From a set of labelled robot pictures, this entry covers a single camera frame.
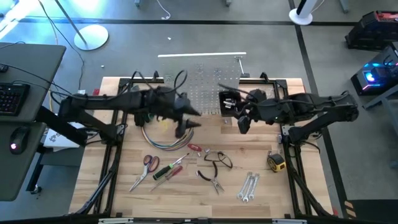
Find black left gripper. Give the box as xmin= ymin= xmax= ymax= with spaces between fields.
xmin=146 ymin=88 xmax=203 ymax=139

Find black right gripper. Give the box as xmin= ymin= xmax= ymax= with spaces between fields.
xmin=231 ymin=89 xmax=268 ymax=124

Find white perforated peg board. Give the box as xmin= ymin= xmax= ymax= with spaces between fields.
xmin=157 ymin=52 xmax=247 ymax=116

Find clear red Husky screwdriver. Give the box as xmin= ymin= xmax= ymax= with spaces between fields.
xmin=150 ymin=164 xmax=183 ymax=192

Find clear black-framed safety glasses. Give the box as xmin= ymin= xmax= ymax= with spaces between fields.
xmin=203 ymin=150 xmax=234 ymax=170

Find green and black screwdriver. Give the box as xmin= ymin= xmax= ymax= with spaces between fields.
xmin=152 ymin=152 xmax=190 ymax=181

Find black handled pliers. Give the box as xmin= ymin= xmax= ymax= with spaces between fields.
xmin=195 ymin=160 xmax=225 ymax=196

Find black plastic bin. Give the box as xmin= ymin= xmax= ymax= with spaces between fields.
xmin=218 ymin=89 xmax=244 ymax=118

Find yellow black tape measure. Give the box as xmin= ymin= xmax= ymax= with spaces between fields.
xmin=266 ymin=151 xmax=287 ymax=174

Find tower fan on round base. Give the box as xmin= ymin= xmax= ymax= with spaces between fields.
xmin=288 ymin=0 xmax=318 ymax=26

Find floor stand with round base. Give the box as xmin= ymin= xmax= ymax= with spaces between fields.
xmin=54 ymin=0 xmax=109 ymax=51

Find computer with coloured lights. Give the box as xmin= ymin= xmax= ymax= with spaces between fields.
xmin=350 ymin=46 xmax=398 ymax=96

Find black crate with red lid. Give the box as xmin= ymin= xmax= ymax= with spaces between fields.
xmin=344 ymin=10 xmax=398 ymax=51

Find black desk top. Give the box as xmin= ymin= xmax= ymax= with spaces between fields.
xmin=0 ymin=121 xmax=47 ymax=202
xmin=0 ymin=42 xmax=67 ymax=123

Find black computer mouse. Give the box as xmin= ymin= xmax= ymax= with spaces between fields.
xmin=9 ymin=126 xmax=31 ymax=156

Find black mat with orange stripes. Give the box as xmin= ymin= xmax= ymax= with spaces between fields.
xmin=343 ymin=198 xmax=398 ymax=224

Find black backlit keyboard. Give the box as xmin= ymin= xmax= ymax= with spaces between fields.
xmin=0 ymin=82 xmax=31 ymax=117

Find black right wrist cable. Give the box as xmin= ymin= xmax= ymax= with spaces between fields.
xmin=217 ymin=82 xmax=249 ymax=94

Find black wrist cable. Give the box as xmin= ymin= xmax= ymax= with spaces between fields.
xmin=217 ymin=82 xmax=249 ymax=94
xmin=173 ymin=69 xmax=189 ymax=96

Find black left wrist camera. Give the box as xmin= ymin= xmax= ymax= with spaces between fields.
xmin=173 ymin=94 xmax=191 ymax=110

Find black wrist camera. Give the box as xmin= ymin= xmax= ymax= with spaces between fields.
xmin=173 ymin=94 xmax=191 ymax=110
xmin=237 ymin=115 xmax=252 ymax=135

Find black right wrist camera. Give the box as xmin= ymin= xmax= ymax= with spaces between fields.
xmin=237 ymin=115 xmax=252 ymax=135

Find coloured wire bundle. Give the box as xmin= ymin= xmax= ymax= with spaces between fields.
xmin=141 ymin=124 xmax=195 ymax=152

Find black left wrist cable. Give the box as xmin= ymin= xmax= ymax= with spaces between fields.
xmin=173 ymin=69 xmax=189 ymax=96

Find red handled scissors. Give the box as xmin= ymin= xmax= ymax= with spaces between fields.
xmin=129 ymin=154 xmax=160 ymax=193

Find black aluminium table frame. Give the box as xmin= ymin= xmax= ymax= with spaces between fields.
xmin=67 ymin=71 xmax=335 ymax=224

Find white cable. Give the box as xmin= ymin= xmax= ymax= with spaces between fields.
xmin=155 ymin=0 xmax=172 ymax=21

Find black floor cable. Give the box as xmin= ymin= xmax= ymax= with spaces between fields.
xmin=36 ymin=0 xmax=85 ymax=93

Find black upright post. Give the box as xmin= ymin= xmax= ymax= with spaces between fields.
xmin=35 ymin=106 xmax=89 ymax=146

